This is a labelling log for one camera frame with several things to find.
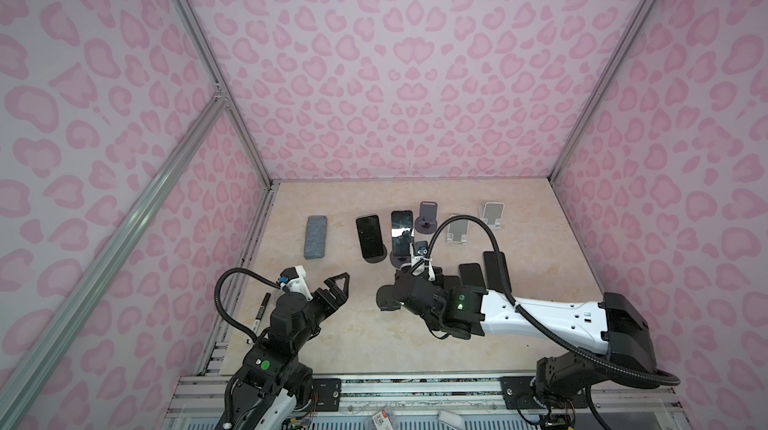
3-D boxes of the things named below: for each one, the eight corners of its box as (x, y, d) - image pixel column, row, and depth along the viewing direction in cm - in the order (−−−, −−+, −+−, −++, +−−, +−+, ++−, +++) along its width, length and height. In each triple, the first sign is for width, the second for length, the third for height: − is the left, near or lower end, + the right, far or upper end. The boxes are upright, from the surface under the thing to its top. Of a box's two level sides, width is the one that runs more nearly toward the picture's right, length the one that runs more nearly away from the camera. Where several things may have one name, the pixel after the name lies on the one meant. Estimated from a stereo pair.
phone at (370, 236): (362, 263, 99) (357, 236, 87) (361, 245, 103) (356, 217, 91) (383, 260, 99) (381, 233, 87) (381, 242, 104) (378, 214, 92)
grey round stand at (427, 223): (415, 233, 107) (417, 215, 99) (415, 219, 111) (416, 201, 103) (435, 233, 107) (438, 215, 99) (434, 219, 111) (437, 201, 103)
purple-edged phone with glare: (392, 256, 100) (391, 232, 90) (392, 235, 106) (391, 210, 95) (412, 256, 100) (414, 232, 90) (411, 235, 106) (413, 210, 95)
